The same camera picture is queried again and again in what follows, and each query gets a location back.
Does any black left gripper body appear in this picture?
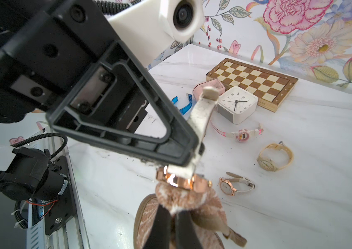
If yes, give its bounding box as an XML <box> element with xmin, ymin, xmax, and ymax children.
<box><xmin>0</xmin><ymin>1</ymin><xmax>119</xmax><ymax>123</ymax></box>

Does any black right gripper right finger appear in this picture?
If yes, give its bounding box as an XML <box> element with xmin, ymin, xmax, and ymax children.
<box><xmin>174</xmin><ymin>211</ymin><xmax>202</xmax><ymax>249</ymax></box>

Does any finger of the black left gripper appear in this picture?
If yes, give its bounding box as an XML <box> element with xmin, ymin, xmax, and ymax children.
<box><xmin>66</xmin><ymin>39</ymin><xmax>200</xmax><ymax>147</ymax></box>
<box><xmin>46</xmin><ymin>112</ymin><xmax>199</xmax><ymax>167</ymax></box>

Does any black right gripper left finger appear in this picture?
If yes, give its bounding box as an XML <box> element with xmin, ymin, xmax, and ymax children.
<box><xmin>143</xmin><ymin>205</ymin><xmax>172</xmax><ymax>249</ymax></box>

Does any blue translucent wristwatch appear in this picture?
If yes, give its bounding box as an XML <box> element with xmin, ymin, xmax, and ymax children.
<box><xmin>171</xmin><ymin>93</ymin><xmax>194</xmax><ymax>116</ymax></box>

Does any brown striped cloth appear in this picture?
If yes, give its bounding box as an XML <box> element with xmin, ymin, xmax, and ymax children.
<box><xmin>133</xmin><ymin>183</ymin><xmax>247</xmax><ymax>249</ymax></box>

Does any pink white wristwatch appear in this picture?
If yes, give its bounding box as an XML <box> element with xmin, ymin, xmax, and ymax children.
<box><xmin>210</xmin><ymin>121</ymin><xmax>264</xmax><ymax>143</ymax></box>

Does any pink toy music box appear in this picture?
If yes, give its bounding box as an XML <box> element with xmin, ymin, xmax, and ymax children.
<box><xmin>192</xmin><ymin>78</ymin><xmax>226</xmax><ymax>102</ymax></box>

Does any white square alarm clock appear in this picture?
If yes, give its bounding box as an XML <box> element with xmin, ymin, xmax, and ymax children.
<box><xmin>217</xmin><ymin>86</ymin><xmax>258</xmax><ymax>125</ymax></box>

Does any wooden chessboard box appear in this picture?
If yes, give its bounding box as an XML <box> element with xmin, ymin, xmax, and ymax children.
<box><xmin>206</xmin><ymin>58</ymin><xmax>298</xmax><ymax>112</ymax></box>

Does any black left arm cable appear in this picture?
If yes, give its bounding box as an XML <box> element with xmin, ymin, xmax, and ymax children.
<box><xmin>93</xmin><ymin>0</ymin><xmax>142</xmax><ymax>16</ymax></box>

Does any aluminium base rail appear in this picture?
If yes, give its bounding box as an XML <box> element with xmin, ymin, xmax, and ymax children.
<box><xmin>0</xmin><ymin>124</ymin><xmax>91</xmax><ymax>249</ymax></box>

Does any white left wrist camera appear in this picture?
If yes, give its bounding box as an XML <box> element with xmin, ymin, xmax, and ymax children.
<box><xmin>108</xmin><ymin>0</ymin><xmax>205</xmax><ymax>67</ymax></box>

